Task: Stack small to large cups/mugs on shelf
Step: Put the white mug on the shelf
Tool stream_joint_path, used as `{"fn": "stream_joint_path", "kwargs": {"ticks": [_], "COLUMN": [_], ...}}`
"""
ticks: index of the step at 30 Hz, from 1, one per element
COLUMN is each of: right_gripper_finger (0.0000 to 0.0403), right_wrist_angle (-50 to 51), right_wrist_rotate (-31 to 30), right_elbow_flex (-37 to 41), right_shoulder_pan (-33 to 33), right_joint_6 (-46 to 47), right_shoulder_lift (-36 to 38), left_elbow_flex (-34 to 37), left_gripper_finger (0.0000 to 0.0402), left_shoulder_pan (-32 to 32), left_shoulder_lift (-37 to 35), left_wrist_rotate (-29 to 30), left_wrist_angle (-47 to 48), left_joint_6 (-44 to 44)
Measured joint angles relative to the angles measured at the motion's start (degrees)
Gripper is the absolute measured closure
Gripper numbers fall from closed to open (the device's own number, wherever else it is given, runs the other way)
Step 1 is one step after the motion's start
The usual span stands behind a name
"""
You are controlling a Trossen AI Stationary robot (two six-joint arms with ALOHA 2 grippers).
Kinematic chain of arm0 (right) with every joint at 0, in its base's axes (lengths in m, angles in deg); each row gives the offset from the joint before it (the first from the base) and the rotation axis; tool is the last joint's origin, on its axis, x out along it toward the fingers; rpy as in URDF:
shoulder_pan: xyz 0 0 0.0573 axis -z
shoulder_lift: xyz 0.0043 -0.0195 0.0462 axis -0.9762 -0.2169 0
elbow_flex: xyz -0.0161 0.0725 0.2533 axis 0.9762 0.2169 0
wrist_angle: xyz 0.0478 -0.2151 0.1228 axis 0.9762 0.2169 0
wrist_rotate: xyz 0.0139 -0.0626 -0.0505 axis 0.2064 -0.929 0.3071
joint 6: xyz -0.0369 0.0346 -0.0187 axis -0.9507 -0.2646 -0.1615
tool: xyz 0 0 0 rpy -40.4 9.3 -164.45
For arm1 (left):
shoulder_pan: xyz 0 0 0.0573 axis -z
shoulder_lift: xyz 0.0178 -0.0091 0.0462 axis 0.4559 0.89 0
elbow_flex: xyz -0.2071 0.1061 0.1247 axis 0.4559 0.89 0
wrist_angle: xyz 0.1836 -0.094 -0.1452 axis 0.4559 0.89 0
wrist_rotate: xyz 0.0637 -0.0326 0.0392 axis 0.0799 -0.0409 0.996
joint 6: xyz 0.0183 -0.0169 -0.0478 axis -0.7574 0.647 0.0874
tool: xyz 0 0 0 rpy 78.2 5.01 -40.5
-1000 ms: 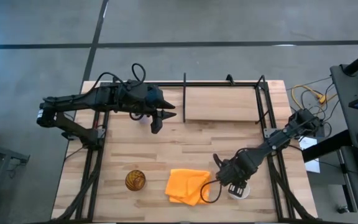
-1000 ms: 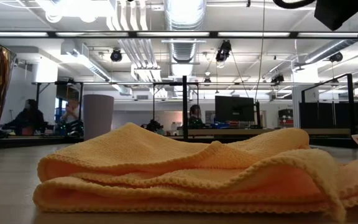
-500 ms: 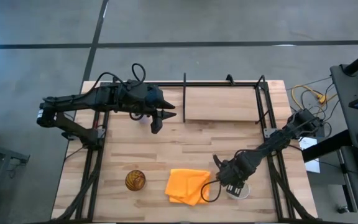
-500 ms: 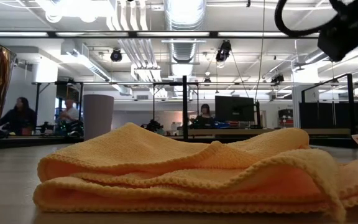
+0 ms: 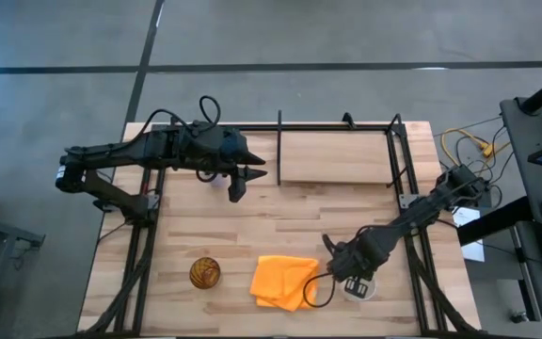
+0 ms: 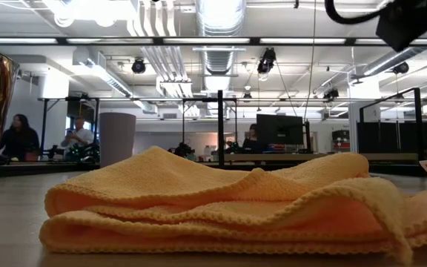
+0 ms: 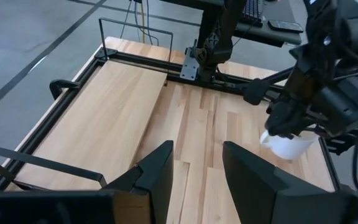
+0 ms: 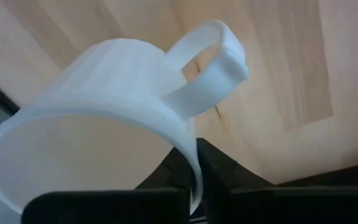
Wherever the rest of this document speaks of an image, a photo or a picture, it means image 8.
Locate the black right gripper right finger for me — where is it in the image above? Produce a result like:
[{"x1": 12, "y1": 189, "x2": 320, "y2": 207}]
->
[{"x1": 196, "y1": 138, "x2": 358, "y2": 224}]

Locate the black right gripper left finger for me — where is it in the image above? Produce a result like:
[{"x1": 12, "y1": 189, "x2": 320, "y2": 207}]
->
[{"x1": 20, "y1": 146, "x2": 196, "y2": 224}]

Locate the white plastic mug with handle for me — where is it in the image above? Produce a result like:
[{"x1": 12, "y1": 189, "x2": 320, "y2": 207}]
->
[{"x1": 0, "y1": 20, "x2": 250, "y2": 216}]

